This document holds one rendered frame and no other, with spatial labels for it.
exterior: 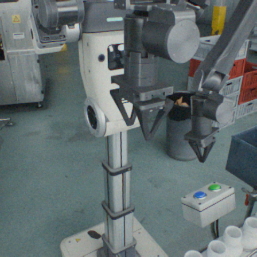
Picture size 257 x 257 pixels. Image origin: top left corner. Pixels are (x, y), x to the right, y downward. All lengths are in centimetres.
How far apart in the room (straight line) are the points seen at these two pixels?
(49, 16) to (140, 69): 37
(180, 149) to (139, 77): 240
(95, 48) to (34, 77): 322
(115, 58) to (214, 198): 53
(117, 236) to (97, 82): 80
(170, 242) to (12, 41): 314
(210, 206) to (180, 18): 55
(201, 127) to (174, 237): 147
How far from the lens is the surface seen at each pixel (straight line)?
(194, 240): 215
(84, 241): 179
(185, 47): 38
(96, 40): 88
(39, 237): 222
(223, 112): 71
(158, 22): 38
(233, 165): 155
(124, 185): 123
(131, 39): 43
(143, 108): 42
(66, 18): 75
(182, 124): 265
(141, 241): 177
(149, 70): 43
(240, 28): 74
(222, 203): 82
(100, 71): 91
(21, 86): 414
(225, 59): 74
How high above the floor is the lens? 163
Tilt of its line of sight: 28 degrees down
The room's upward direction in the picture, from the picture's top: straight up
